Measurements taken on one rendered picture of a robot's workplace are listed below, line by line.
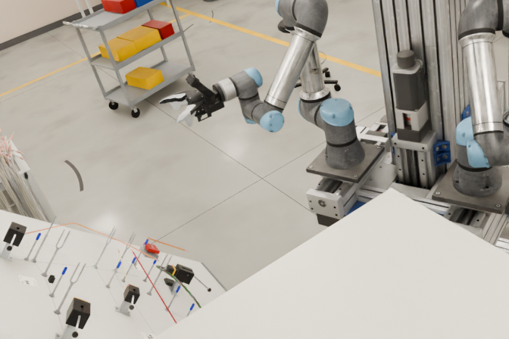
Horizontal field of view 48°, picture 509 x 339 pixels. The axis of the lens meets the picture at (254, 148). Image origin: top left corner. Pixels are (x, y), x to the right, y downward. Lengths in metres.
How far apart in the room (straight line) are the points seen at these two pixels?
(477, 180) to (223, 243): 2.20
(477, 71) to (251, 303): 1.06
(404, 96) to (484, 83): 0.42
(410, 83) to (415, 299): 1.30
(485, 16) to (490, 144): 0.34
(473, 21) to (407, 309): 1.09
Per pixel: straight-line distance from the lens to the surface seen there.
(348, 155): 2.13
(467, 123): 1.90
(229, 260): 3.65
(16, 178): 2.23
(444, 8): 1.90
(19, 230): 1.64
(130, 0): 5.66
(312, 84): 2.12
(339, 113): 2.05
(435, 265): 0.76
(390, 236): 0.80
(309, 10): 1.91
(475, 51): 1.65
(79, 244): 1.98
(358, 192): 2.17
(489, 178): 1.94
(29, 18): 9.81
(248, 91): 1.99
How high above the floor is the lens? 2.39
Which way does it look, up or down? 31 degrees down
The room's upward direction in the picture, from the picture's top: 16 degrees counter-clockwise
